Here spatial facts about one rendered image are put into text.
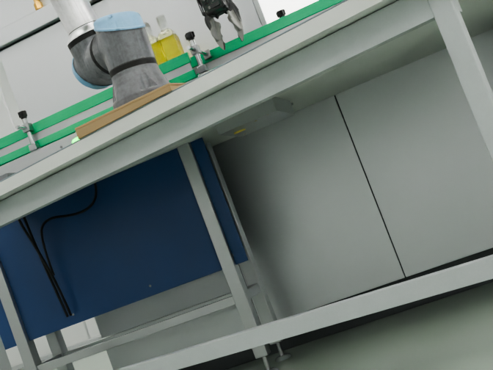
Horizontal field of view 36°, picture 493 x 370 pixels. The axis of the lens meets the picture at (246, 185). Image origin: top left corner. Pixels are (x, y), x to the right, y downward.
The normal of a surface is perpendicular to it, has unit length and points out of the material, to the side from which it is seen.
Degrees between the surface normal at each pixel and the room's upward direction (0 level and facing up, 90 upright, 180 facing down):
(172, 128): 90
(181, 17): 90
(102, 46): 89
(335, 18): 90
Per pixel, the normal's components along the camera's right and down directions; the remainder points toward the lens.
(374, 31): -0.48, 0.12
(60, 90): -0.28, 0.04
